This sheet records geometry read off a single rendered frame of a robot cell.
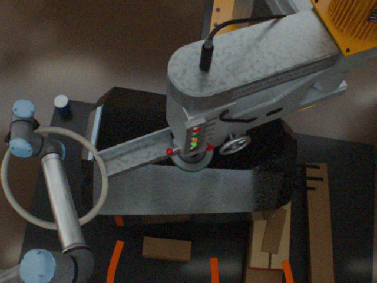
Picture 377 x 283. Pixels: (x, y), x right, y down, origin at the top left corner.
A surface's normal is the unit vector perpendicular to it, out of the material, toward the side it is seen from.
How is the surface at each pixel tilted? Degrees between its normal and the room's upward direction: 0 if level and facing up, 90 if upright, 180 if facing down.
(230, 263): 0
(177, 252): 0
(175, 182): 45
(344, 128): 0
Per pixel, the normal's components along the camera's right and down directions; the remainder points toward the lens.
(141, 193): 0.01, 0.39
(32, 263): -0.54, -0.33
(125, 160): 0.08, -0.38
